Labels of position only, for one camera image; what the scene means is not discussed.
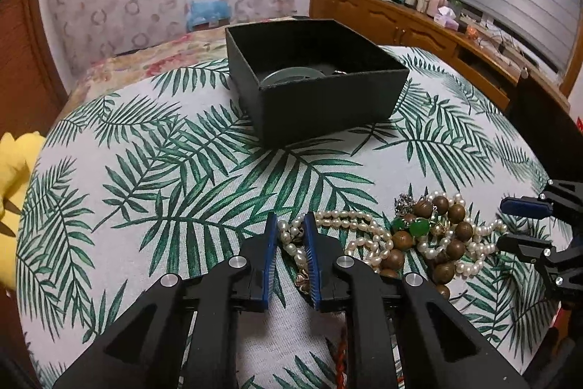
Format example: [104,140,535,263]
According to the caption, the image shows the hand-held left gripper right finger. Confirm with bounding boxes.
[303,211,531,389]

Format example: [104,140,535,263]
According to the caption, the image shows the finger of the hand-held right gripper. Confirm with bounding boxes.
[500,179,583,219]
[496,233,557,265]

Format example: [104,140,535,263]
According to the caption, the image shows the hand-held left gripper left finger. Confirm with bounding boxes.
[52,212,279,389]

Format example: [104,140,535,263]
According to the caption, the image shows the brown wooden bead bracelet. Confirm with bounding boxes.
[380,195,475,299]

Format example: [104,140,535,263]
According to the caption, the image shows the white pearl necklace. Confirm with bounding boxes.
[277,191,508,281]

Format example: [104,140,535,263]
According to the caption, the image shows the green stone beads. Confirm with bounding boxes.
[392,218,431,239]

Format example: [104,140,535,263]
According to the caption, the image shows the silver metal ornament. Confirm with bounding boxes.
[394,194,417,217]

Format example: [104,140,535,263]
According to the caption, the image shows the black cardboard box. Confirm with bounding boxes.
[225,19,410,149]

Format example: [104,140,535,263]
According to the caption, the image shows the green leaf print cloth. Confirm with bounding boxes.
[16,45,554,389]

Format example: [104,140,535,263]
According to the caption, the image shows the green jade bangle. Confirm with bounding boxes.
[261,67,326,87]

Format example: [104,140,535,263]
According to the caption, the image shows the pink tissue box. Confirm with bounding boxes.
[434,6,461,27]

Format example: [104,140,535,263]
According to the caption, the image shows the wooden cabinet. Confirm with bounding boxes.
[310,0,570,112]

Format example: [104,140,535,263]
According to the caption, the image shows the floral bedspread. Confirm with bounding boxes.
[73,29,228,98]

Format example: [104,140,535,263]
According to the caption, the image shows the blue plastic bag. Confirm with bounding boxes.
[186,0,232,27]

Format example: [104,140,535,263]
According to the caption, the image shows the yellow plush toy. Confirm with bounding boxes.
[0,131,46,292]

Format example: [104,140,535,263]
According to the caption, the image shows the brown wooden wardrobe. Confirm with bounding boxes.
[0,0,69,139]

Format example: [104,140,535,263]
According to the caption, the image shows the red braided cord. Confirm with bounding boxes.
[334,325,349,389]

